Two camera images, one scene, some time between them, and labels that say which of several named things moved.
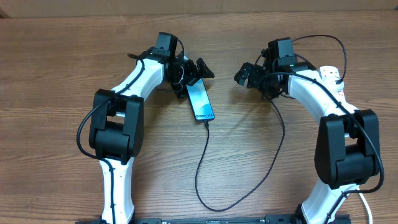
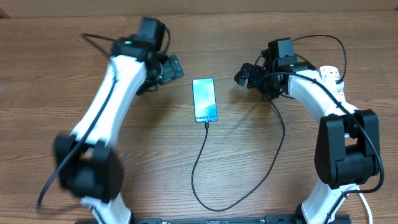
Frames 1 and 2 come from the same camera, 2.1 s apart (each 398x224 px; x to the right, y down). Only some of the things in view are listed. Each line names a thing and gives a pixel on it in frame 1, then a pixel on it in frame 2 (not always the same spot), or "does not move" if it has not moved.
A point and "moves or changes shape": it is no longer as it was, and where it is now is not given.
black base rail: (268, 219) does not move
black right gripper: (255, 73) does not move
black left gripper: (193, 74) → (171, 68)
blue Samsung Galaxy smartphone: (201, 101) moves or changes shape
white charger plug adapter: (334, 87) does not move
